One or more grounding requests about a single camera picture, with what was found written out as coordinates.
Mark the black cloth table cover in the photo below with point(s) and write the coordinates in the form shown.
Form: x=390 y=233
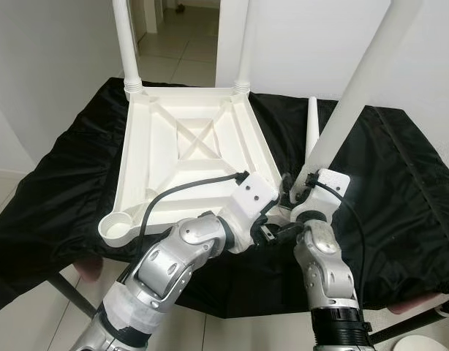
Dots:
x=407 y=219

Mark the white round base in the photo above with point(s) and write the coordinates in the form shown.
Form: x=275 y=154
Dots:
x=418 y=344

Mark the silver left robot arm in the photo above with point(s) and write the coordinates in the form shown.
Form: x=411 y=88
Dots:
x=166 y=263

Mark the white plastic table top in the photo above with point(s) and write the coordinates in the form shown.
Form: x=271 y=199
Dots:
x=159 y=157

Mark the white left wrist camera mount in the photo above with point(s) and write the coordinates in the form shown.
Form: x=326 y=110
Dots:
x=250 y=197

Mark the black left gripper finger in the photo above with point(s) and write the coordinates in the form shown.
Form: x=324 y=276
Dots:
x=272 y=213
x=290 y=232

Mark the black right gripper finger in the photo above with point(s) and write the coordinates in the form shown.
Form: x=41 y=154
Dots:
x=287 y=190

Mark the white plastic table leg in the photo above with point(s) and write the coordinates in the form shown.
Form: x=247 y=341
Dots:
x=126 y=44
x=356 y=80
x=246 y=58
x=312 y=124

